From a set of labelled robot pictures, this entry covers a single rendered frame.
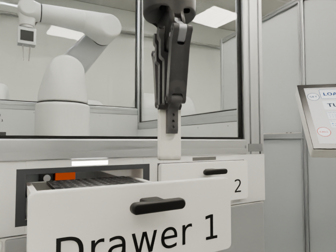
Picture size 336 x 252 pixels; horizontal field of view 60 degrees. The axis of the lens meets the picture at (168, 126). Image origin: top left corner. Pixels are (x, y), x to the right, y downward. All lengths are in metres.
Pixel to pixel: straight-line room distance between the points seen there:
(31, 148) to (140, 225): 0.33
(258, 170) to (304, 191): 1.40
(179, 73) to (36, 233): 0.25
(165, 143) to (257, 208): 0.62
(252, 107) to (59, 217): 0.71
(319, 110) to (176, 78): 0.82
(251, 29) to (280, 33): 1.61
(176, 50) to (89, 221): 0.23
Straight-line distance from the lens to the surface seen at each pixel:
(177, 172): 0.75
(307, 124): 1.08
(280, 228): 2.58
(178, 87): 0.37
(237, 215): 0.92
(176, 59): 0.37
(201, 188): 0.45
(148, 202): 0.36
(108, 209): 0.38
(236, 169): 0.87
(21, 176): 0.66
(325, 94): 1.20
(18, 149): 0.66
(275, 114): 2.52
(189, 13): 0.42
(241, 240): 0.95
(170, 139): 0.40
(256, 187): 0.96
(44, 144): 0.65
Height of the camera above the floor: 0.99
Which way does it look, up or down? 3 degrees up
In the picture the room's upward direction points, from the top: straight up
